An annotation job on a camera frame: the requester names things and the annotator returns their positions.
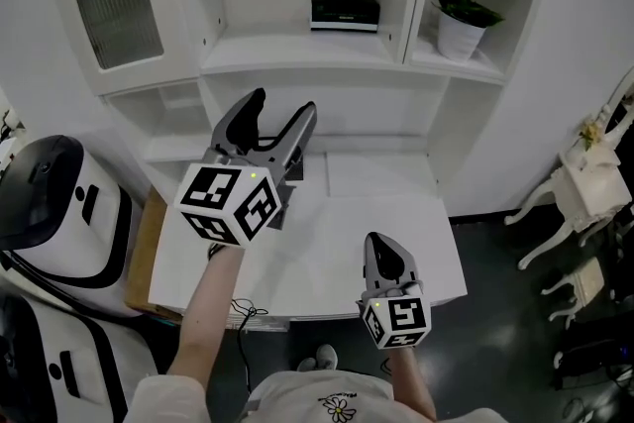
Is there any person's left forearm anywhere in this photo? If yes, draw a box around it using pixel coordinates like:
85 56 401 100
165 242 248 385

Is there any white black-trimmed robot housing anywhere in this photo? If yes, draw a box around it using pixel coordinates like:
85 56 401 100
0 294 160 423
0 135 145 318

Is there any person's right white shoe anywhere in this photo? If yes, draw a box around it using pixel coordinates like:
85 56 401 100
315 344 340 370

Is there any white oval vanity mirror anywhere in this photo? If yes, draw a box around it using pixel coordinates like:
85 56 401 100
601 63 634 151

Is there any white carved vanity table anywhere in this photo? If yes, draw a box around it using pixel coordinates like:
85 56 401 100
503 148 634 271

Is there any dark green rectangular box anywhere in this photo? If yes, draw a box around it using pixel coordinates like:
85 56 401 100
309 0 381 34

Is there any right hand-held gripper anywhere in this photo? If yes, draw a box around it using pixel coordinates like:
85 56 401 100
357 231 433 352

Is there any brown wooden box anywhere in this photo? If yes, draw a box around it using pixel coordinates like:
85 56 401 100
285 152 306 185

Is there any brown cardboard box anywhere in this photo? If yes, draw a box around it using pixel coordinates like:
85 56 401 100
123 190 185 326

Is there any white desk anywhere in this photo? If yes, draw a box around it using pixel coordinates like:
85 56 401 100
147 148 470 332

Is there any person's right forearm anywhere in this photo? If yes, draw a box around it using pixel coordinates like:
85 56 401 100
388 345 438 423

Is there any yellow flower bouquet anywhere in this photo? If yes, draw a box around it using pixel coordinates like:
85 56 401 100
579 112 608 153

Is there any white carved stool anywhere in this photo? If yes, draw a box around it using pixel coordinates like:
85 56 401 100
539 257 618 328

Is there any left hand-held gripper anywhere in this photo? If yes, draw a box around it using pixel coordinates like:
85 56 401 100
172 87 318 248

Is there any green plant in white pot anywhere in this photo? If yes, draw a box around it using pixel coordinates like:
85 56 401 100
430 0 506 62

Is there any white shelving unit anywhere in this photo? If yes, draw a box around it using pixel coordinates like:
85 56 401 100
44 0 556 214

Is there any white ribbed glass cabinet door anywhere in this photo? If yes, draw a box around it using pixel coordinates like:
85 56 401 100
44 0 199 96

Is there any person's white t-shirt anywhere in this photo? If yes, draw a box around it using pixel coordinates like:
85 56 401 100
118 369 511 423

